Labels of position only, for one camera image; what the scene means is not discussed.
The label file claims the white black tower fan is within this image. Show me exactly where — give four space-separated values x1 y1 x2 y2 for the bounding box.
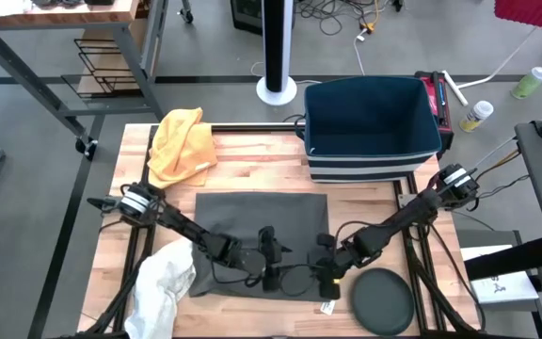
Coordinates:
255 0 298 107

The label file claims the black padded bar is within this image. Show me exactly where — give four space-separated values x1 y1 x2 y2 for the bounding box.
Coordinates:
463 234 542 283

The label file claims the tan wooden board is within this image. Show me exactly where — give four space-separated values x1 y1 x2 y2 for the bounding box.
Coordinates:
76 18 152 95

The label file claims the tangle of black cables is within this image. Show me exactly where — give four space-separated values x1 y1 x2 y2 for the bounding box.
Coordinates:
294 0 404 37

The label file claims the dark green round plate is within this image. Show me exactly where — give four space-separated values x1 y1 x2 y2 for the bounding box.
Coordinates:
349 266 416 336

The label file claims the grey kitchen towel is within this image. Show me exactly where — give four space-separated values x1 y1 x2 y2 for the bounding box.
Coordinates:
188 191 331 303

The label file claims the black box on floor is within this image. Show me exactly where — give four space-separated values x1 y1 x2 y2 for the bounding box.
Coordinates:
230 0 265 37

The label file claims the white crumpled cloth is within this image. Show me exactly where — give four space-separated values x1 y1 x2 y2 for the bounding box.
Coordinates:
123 237 198 339

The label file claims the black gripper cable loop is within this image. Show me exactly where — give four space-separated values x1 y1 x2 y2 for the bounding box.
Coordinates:
279 264 321 299

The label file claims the wooden workbench grey frame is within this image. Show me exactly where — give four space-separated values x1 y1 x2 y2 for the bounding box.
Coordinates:
0 0 168 152

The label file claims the yellow towel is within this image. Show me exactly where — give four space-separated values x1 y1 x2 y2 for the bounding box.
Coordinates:
147 106 219 190

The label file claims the white power cable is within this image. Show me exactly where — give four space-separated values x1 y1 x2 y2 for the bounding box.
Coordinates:
250 27 370 87

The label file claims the black caster wheel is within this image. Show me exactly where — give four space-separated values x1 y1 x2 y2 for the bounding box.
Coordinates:
179 0 195 24
74 136 100 162

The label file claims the red black tool case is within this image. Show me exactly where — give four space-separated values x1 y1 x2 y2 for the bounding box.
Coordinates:
414 70 454 154

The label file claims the black wire rack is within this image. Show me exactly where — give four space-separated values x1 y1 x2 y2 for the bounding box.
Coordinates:
61 38 143 99

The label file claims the green bottle white cap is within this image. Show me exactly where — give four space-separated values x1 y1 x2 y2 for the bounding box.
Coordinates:
510 66 542 101

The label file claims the white printed box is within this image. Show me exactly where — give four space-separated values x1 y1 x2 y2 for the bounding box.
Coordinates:
460 244 541 313

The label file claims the black metal table rail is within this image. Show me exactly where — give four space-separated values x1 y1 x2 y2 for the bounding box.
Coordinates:
151 122 308 135

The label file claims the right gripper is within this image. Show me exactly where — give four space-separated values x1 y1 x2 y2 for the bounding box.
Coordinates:
307 233 376 301

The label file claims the white plastic tube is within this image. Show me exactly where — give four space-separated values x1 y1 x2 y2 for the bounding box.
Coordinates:
441 69 470 107

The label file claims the navy white striped fabric bin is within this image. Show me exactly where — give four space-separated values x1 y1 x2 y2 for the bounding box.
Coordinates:
302 75 443 185

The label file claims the red ribbed panel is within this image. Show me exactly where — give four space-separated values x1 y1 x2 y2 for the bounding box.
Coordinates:
494 0 542 34

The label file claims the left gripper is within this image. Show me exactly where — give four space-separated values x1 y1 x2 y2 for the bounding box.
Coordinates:
232 225 295 293

